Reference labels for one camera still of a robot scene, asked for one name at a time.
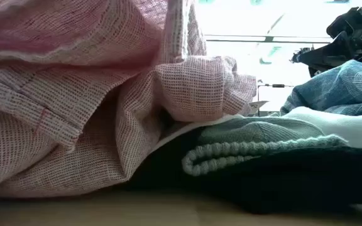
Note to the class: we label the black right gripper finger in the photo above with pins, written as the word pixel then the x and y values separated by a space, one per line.
pixel 325 56

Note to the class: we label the white cloth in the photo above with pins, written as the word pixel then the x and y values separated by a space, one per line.
pixel 341 125

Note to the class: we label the green knit cloth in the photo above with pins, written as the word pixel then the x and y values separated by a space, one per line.
pixel 247 132

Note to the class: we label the pink woven cloth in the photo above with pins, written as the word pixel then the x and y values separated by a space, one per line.
pixel 74 94

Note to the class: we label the white paper tag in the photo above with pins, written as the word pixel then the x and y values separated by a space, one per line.
pixel 258 106

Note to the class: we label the black cloth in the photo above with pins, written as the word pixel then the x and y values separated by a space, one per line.
pixel 294 185

